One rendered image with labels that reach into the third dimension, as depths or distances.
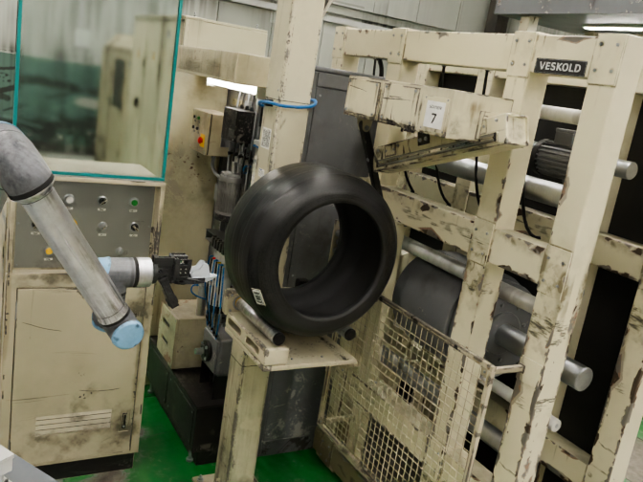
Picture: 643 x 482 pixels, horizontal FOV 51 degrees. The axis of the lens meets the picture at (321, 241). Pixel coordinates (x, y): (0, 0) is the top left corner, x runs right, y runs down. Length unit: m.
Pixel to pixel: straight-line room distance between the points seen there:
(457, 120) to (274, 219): 0.63
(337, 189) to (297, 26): 0.63
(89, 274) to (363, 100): 1.15
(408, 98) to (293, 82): 0.46
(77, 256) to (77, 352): 1.05
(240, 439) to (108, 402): 0.56
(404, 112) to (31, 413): 1.82
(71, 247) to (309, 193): 0.74
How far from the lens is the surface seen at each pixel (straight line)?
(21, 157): 1.74
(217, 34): 5.68
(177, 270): 2.09
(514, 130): 2.11
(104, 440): 3.05
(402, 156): 2.44
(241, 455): 2.90
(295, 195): 2.10
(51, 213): 1.77
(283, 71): 2.44
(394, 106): 2.28
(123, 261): 2.05
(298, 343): 2.49
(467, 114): 2.10
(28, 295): 2.71
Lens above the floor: 1.75
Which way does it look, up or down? 13 degrees down
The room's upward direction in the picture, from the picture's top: 9 degrees clockwise
